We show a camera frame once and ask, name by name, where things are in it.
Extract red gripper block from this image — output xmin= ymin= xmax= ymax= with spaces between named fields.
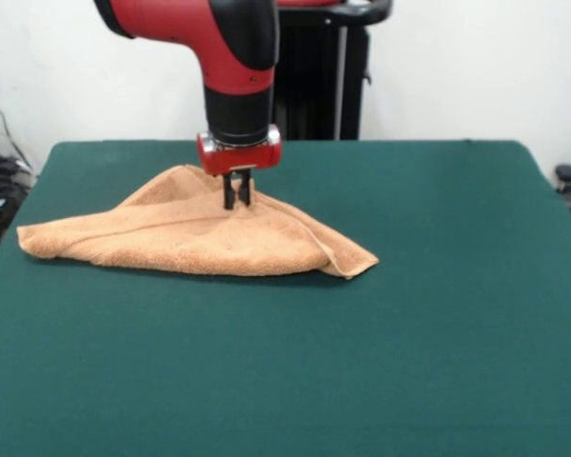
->
xmin=196 ymin=124 xmax=284 ymax=210

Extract orange terry towel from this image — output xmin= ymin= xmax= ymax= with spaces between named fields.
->
xmin=16 ymin=164 xmax=380 ymax=280

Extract dark green table cloth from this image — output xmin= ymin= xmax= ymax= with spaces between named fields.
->
xmin=0 ymin=139 xmax=571 ymax=457

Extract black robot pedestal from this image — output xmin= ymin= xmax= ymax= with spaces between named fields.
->
xmin=275 ymin=0 xmax=394 ymax=141

